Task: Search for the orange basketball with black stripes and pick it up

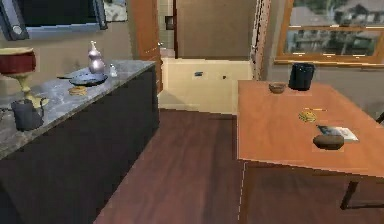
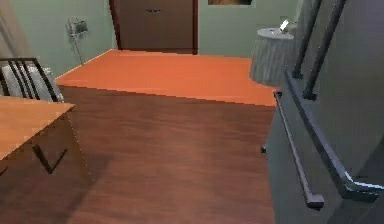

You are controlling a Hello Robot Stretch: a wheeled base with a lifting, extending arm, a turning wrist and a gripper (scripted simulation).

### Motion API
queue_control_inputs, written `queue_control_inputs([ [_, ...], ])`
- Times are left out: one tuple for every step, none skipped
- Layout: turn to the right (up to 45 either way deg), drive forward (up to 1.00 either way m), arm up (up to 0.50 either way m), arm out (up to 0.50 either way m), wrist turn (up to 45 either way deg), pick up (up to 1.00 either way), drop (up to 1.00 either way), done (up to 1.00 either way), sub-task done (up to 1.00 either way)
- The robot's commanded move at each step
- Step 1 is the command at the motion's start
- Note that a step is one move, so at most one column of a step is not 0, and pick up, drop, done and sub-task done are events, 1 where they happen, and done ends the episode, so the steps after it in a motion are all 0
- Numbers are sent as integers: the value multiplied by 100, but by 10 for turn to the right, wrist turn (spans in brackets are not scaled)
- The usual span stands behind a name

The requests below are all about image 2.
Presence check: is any brown wooden door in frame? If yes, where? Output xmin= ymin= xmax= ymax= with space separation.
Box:
xmin=108 ymin=0 xmax=200 ymax=55

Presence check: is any grey fridge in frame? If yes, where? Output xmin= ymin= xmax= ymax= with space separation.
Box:
xmin=265 ymin=0 xmax=384 ymax=224

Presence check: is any black slatted chair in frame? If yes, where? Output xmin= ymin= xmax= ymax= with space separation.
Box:
xmin=0 ymin=57 xmax=65 ymax=103

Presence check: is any light wooden table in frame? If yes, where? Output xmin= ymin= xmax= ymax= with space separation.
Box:
xmin=0 ymin=95 xmax=84 ymax=178

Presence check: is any black fridge handle bar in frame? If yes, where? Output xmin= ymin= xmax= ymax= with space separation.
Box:
xmin=272 ymin=89 xmax=326 ymax=211
xmin=302 ymin=0 xmax=348 ymax=102
xmin=291 ymin=0 xmax=324 ymax=80

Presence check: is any framed wall picture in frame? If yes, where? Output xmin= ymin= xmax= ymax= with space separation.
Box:
xmin=207 ymin=0 xmax=257 ymax=8

